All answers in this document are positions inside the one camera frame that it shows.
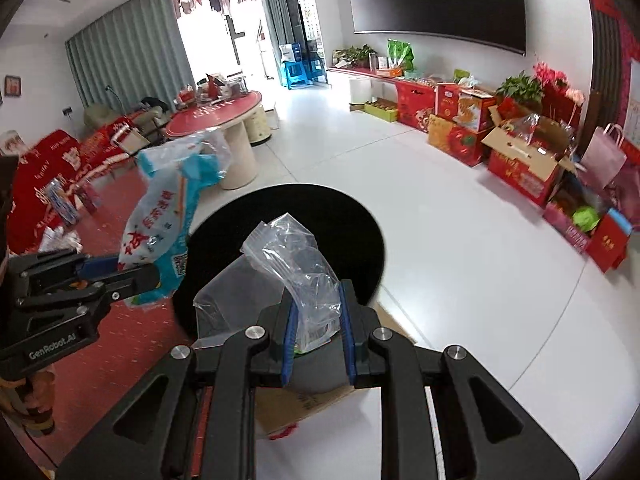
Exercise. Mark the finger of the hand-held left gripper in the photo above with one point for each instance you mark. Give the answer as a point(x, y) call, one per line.
point(100, 267)
point(135, 280)

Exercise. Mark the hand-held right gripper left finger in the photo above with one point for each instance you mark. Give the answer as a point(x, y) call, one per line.
point(286, 340)

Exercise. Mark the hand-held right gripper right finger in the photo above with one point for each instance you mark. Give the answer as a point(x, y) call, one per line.
point(347, 330)

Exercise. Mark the blue white snack bag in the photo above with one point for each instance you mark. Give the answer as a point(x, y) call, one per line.
point(155, 220)

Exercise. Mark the clear plastic bag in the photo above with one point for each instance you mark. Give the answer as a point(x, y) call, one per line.
point(300, 270)

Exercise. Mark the black trash bin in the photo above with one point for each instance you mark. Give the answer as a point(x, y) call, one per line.
point(340, 220)

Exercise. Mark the person's left hand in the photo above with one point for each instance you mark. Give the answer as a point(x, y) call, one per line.
point(30, 402)

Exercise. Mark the red drink can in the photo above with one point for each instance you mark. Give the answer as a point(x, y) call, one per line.
point(90, 200)

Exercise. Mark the flat cardboard sheet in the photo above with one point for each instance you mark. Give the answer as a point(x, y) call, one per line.
point(300, 410)

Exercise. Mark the white printed pillow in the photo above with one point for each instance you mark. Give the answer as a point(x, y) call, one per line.
point(12, 144)

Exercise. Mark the beige armchair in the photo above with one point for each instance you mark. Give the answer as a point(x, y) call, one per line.
point(102, 115)

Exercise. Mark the black folding chair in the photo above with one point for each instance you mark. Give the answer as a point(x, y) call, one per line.
point(150, 115)

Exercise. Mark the floor lamp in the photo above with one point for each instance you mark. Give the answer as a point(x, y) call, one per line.
point(115, 96)

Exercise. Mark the round red table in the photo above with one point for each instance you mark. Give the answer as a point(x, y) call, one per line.
point(215, 115)

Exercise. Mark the small red framed picture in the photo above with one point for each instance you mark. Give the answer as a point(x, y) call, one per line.
point(13, 85)

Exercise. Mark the small red paper bag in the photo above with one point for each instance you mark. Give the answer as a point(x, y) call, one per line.
point(215, 86)

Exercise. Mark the yellow red gift box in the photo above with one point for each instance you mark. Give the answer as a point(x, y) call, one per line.
point(455, 142)

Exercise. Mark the grey curtain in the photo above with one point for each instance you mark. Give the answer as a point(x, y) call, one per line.
point(275, 0)
point(125, 50)

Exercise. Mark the fruit tray carton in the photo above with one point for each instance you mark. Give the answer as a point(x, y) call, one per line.
point(381, 110)

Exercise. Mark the open cardboard box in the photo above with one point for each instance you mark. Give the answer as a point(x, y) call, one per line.
point(520, 170)

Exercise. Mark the pink gift box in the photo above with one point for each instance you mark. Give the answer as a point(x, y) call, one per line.
point(565, 230)

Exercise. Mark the red waffle print box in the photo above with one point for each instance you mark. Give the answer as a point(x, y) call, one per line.
point(465, 107)

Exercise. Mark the red top television console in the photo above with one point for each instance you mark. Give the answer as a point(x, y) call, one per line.
point(370, 74)

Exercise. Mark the dark blue plastic stool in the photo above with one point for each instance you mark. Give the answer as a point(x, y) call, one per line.
point(317, 70)

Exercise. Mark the red gift bag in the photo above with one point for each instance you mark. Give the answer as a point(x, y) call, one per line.
point(607, 242)

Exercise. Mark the small green potted plant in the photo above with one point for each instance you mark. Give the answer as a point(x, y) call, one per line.
point(355, 55)

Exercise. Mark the white blue carton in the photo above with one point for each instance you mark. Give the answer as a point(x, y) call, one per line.
point(290, 52)

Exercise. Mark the green shopping bag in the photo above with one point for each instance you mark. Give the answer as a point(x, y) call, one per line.
point(400, 55)

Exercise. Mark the large green potted plant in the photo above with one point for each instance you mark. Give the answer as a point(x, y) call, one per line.
point(520, 90)

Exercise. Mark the pink paper bag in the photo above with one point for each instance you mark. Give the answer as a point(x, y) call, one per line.
point(602, 157)

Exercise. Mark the black glass cabinet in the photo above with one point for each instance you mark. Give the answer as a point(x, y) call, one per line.
point(302, 10)

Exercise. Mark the pink flower bouquet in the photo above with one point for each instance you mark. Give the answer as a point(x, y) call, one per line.
point(555, 85)

